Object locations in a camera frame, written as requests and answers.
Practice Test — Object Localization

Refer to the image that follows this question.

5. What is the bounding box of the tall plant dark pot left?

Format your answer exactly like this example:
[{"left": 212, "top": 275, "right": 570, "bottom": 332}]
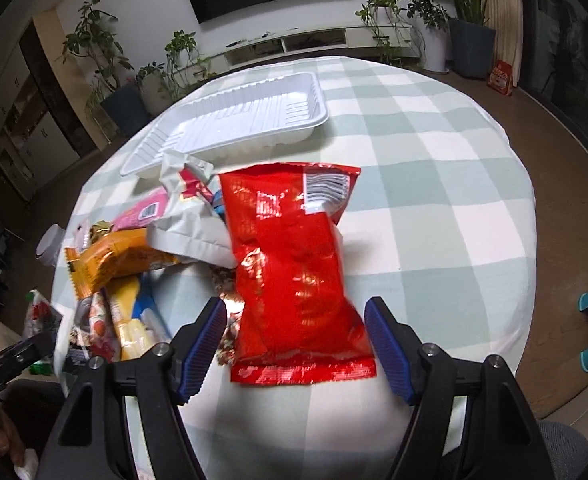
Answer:
[{"left": 62, "top": 0, "right": 150, "bottom": 139}]

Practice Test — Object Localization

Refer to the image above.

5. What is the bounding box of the checkered green white tablecloth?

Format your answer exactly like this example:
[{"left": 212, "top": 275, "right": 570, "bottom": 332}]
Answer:
[{"left": 51, "top": 55, "right": 538, "bottom": 480}]

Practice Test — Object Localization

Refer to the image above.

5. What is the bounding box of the white red-striped snack bag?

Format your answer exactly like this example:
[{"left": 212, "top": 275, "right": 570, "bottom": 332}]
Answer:
[{"left": 145, "top": 151, "right": 236, "bottom": 269}]

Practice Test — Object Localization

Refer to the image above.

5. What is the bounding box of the orange snack pack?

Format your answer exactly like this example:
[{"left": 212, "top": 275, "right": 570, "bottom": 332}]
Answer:
[{"left": 64, "top": 228, "right": 180, "bottom": 300}]

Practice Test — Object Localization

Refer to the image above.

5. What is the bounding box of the plant in white pot right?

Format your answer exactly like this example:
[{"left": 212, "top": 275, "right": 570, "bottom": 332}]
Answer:
[{"left": 356, "top": 0, "right": 450, "bottom": 74}]

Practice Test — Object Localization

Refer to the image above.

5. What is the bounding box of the red box on floor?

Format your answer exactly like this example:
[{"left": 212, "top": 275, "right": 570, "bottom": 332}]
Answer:
[{"left": 486, "top": 60, "right": 513, "bottom": 96}]

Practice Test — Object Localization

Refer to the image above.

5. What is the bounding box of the plant in white pot left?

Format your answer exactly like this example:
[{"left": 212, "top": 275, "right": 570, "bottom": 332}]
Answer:
[{"left": 136, "top": 29, "right": 218, "bottom": 117}]

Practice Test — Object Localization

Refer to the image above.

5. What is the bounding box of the person left hand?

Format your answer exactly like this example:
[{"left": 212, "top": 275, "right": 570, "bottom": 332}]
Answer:
[{"left": 0, "top": 403, "right": 25, "bottom": 467}]

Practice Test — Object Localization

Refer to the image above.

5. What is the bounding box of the white waste bin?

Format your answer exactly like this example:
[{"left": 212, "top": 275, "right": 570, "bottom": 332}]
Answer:
[{"left": 35, "top": 223, "right": 65, "bottom": 268}]

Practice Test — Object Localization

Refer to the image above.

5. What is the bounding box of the gold red round-logo snack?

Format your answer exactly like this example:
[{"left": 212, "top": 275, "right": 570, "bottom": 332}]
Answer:
[{"left": 89, "top": 220, "right": 112, "bottom": 244}]

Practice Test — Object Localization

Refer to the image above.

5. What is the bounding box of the red snack bag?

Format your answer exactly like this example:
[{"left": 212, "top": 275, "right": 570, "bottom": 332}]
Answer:
[{"left": 219, "top": 162, "right": 376, "bottom": 387}]

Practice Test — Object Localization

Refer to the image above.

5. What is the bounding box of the pink Pepero snack pack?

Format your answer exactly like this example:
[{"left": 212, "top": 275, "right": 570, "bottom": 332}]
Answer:
[{"left": 112, "top": 186, "right": 169, "bottom": 232}]

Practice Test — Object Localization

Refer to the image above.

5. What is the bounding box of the white plastic tray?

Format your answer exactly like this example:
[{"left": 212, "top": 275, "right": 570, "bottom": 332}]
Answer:
[{"left": 120, "top": 72, "right": 329, "bottom": 179}]

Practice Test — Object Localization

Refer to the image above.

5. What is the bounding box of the white red fruit candy pack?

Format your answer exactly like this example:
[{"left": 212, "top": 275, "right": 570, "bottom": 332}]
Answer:
[{"left": 73, "top": 290, "right": 120, "bottom": 363}]

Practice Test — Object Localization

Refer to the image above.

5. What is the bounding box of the large plant dark pot right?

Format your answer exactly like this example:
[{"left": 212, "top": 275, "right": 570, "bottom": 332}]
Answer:
[{"left": 449, "top": 0, "right": 496, "bottom": 80}]

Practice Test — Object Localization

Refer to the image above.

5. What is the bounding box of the white tv console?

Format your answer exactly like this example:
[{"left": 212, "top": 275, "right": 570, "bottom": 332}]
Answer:
[{"left": 190, "top": 24, "right": 419, "bottom": 75}]

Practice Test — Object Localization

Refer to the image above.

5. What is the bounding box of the plant in white pot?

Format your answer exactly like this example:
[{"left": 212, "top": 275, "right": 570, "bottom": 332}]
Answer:
[
  {"left": 136, "top": 29, "right": 218, "bottom": 117},
  {"left": 356, "top": 0, "right": 450, "bottom": 74}
]

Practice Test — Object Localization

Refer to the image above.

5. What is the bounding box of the blue Tipo snack pack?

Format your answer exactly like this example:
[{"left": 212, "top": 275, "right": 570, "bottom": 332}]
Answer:
[{"left": 132, "top": 273, "right": 172, "bottom": 342}]

